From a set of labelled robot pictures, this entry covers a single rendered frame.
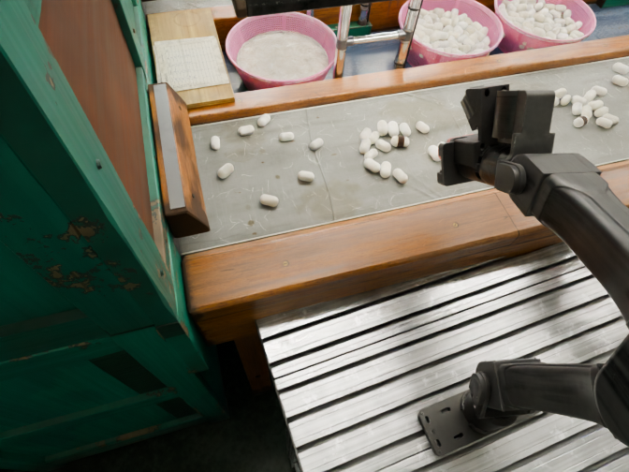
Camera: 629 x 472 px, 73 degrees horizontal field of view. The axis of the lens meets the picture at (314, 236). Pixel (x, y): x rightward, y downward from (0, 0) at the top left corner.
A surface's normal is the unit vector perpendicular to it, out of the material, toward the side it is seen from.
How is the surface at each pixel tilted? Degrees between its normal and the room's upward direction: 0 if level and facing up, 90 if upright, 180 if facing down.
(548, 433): 0
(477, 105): 90
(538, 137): 49
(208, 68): 0
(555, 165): 20
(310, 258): 0
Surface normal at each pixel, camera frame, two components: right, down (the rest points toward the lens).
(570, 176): 0.02, -0.77
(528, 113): 0.10, 0.31
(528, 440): 0.05, -0.51
